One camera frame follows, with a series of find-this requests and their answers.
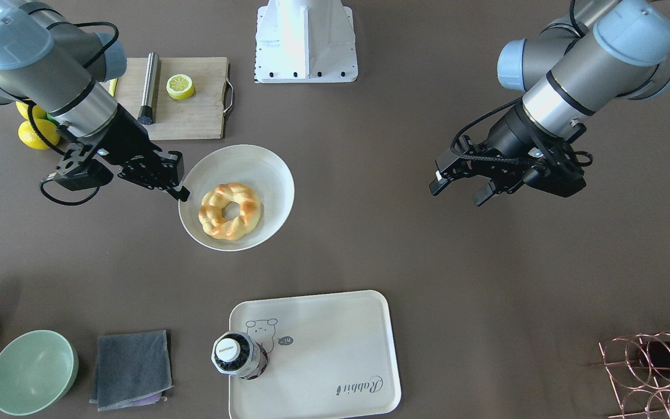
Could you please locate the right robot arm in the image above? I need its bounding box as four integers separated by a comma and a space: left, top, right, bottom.
0, 1, 189, 201

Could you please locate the white plate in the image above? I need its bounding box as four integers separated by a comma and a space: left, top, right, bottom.
178, 145, 295, 251

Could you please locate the yellow lemon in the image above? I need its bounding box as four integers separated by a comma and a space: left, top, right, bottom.
15, 101, 48, 120
18, 119, 60, 150

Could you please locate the grey folded cloth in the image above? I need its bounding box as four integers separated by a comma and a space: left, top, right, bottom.
90, 329, 173, 411

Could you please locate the white tray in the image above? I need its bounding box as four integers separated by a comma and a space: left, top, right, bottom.
229, 290, 402, 418

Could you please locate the steel muddler with black tip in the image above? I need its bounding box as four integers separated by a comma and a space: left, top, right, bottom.
137, 51, 161, 126

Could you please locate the green bowl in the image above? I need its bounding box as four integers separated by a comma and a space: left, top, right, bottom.
0, 331, 79, 416

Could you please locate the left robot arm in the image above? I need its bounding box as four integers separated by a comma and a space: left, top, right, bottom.
431, 1, 670, 206

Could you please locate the green lime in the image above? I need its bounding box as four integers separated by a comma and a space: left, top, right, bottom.
46, 114, 59, 126

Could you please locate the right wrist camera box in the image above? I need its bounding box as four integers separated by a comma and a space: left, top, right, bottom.
40, 144, 113, 191

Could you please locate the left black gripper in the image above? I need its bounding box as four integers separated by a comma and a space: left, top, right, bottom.
473, 104, 587, 207

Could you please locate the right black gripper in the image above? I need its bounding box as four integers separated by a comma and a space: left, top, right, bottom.
82, 104, 190, 202

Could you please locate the yellow plastic knife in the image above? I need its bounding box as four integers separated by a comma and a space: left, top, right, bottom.
108, 79, 119, 97

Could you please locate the tea bottle on tray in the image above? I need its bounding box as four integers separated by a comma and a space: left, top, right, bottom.
211, 331, 269, 380

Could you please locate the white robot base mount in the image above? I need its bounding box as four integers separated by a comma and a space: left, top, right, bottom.
254, 1, 359, 83

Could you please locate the half lemon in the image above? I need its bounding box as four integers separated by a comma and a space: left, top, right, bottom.
165, 74, 196, 101

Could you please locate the yellow lemon upper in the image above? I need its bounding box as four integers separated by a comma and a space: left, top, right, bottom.
15, 101, 48, 120

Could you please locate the twisted glazed donut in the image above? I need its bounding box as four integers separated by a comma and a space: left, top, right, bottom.
198, 182, 262, 241

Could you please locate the yellow lemon lower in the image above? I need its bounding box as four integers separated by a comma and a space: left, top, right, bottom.
18, 119, 60, 150

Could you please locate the copper wire bottle rack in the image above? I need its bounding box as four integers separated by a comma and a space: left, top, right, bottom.
598, 331, 670, 418

